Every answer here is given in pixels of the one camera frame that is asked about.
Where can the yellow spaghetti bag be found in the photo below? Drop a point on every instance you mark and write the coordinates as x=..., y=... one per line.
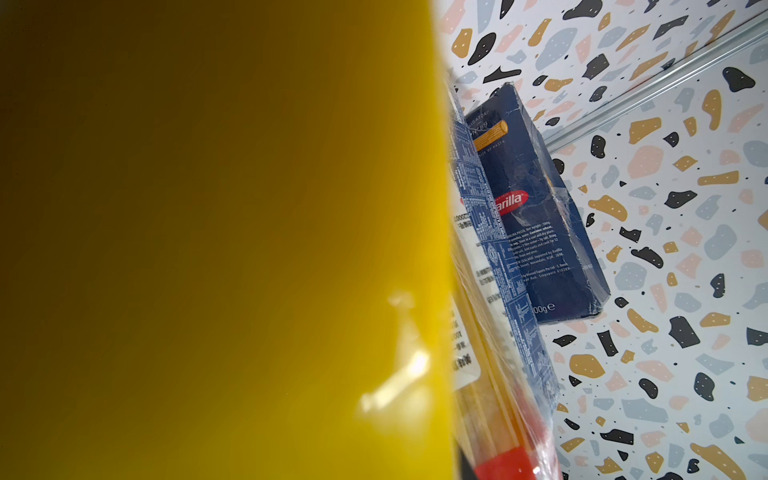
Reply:
x=224, y=241

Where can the blue Barilla penne box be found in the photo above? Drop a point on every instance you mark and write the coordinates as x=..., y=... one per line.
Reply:
x=559, y=267

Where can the blue Barilla spaghetti box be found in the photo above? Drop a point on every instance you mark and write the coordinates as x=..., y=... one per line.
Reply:
x=513, y=329

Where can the red-end spaghetti bag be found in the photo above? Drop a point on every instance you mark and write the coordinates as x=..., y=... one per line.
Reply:
x=500, y=430

